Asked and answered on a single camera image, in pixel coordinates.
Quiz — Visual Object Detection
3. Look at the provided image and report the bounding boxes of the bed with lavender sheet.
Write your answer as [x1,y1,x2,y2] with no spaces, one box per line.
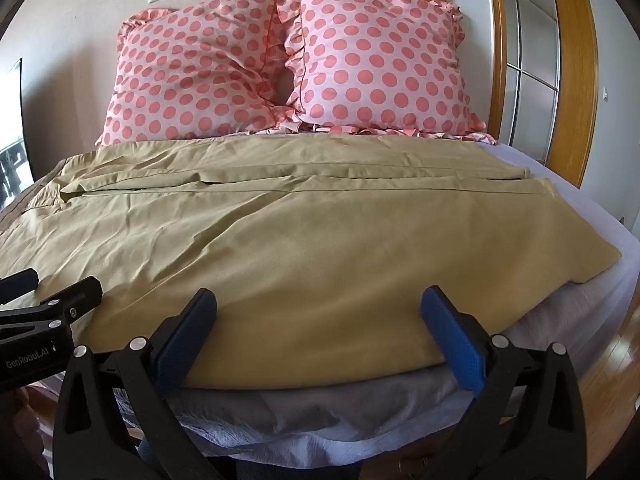
[0,127,640,468]

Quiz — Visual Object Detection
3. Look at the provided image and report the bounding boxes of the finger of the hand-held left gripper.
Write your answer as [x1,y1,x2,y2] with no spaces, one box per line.
[0,276,104,342]
[0,268,40,307]

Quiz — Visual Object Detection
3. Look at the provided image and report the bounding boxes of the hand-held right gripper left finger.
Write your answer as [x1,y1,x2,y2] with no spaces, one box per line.
[52,287,219,480]

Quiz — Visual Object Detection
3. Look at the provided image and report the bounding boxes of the pink polka dot pillow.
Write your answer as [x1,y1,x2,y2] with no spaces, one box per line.
[96,0,301,147]
[276,0,490,137]

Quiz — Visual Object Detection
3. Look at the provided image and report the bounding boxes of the window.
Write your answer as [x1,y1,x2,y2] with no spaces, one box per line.
[0,56,35,212]

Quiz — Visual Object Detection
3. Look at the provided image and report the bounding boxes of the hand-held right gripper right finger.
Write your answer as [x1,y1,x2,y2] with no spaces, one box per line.
[420,285,601,480]

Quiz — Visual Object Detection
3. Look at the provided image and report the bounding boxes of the olive green bed sheet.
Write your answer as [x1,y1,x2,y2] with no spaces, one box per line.
[0,137,624,392]

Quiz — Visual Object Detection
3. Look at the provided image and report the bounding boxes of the wooden framed glass door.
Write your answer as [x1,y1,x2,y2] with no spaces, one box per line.
[486,0,600,189]

